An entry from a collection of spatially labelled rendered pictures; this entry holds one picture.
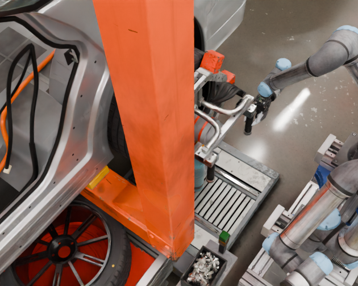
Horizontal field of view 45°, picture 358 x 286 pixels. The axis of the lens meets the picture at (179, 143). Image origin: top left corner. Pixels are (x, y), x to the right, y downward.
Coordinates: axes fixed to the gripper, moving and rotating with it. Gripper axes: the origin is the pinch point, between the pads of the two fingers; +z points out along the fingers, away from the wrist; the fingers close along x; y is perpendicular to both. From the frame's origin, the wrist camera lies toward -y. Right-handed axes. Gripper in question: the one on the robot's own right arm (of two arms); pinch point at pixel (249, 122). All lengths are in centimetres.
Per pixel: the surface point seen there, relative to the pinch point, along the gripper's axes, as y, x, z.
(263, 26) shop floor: -83, -68, -153
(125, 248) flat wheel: -33, -20, 79
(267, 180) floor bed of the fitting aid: -75, 11, -19
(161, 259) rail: -44, -5, 71
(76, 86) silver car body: 49, -50, 57
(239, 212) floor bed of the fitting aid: -77, 8, 11
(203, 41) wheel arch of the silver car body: 8, -47, -28
